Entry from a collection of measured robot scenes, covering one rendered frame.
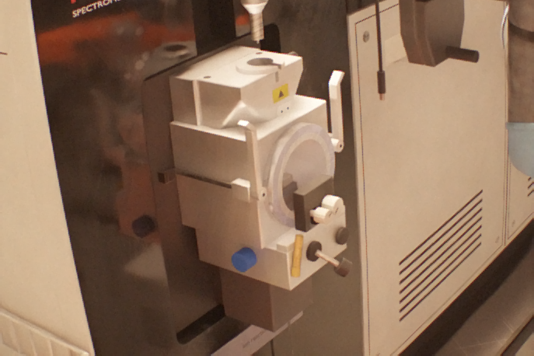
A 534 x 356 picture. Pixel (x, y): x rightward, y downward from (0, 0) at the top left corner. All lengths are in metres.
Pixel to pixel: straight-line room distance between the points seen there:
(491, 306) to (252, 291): 0.68
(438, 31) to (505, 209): 0.81
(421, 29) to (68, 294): 0.35
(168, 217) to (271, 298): 0.12
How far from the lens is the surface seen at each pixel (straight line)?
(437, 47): 0.69
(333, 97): 0.84
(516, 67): 0.65
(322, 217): 0.80
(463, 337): 1.42
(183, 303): 0.89
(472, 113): 1.30
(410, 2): 0.67
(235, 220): 0.82
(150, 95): 0.80
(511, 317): 1.46
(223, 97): 0.78
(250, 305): 0.89
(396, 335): 1.25
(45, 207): 0.76
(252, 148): 0.76
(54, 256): 0.78
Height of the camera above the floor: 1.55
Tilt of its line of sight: 24 degrees down
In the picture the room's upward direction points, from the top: 5 degrees counter-clockwise
